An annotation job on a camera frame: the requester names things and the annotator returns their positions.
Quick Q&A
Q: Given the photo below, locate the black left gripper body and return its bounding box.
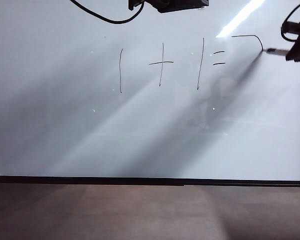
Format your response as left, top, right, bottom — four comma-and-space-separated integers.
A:
149, 0, 210, 14

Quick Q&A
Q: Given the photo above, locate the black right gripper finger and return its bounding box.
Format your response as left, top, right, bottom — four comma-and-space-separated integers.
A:
285, 46, 299, 63

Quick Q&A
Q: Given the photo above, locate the black and white marker pen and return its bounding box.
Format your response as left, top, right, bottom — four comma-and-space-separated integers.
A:
261, 47, 290, 56

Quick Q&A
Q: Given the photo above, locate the black whiteboard pen tray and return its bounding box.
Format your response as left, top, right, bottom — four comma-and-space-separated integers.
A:
0, 179, 185, 187

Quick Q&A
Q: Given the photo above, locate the looped black right arm cable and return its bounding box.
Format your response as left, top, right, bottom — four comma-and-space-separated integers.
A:
280, 1, 300, 42

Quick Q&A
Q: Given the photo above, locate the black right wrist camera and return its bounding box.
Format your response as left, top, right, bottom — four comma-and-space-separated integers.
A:
280, 20, 300, 34

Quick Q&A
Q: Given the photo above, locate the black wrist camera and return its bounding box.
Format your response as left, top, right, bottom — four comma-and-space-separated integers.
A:
128, 0, 144, 11
280, 20, 300, 34

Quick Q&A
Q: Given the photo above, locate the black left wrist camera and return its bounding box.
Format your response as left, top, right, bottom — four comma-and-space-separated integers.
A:
128, 0, 144, 11

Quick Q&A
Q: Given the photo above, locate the long black left arm cable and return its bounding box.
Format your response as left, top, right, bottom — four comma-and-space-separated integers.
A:
69, 0, 145, 25

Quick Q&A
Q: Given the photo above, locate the white whiteboard with black frame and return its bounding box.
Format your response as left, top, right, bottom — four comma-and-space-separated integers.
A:
0, 0, 300, 187

